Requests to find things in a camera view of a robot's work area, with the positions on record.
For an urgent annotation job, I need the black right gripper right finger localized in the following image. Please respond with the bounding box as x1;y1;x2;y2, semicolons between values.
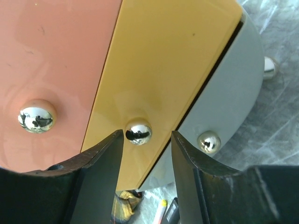
171;131;299;224

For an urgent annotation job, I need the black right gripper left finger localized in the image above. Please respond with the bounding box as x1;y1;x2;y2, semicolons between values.
0;130;123;224

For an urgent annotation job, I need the round beige drawer cabinet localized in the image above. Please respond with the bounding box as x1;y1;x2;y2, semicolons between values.
0;0;277;191

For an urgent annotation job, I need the yellow plaid shirt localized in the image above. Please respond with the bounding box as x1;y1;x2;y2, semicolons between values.
110;190;143;224

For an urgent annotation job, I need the yellow marker pen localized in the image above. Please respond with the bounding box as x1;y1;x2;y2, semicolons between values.
153;199;168;224

